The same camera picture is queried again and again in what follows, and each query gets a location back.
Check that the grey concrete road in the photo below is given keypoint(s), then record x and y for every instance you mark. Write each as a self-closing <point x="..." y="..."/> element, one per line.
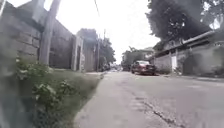
<point x="166" y="100"/>

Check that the concrete utility pole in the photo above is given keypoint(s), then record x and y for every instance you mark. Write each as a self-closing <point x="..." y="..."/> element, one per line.
<point x="49" y="33"/>

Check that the grey block wall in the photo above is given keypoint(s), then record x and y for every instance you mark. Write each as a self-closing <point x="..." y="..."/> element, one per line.
<point x="23" y="40"/>

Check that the large dark tree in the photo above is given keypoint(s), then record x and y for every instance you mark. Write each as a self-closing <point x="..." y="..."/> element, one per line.
<point x="180" y="18"/>

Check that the grass verge with weeds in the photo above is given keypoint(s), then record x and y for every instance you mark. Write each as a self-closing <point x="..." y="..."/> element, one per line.
<point x="56" y="93"/>

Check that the dark red car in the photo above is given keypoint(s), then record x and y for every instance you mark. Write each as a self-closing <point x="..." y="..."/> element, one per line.
<point x="143" y="67"/>

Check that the green trees behind wall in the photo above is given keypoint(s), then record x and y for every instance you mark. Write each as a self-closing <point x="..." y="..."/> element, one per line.
<point x="107" y="51"/>

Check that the grey wall with white gate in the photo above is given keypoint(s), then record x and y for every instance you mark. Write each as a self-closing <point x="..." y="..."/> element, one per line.
<point x="193" y="56"/>

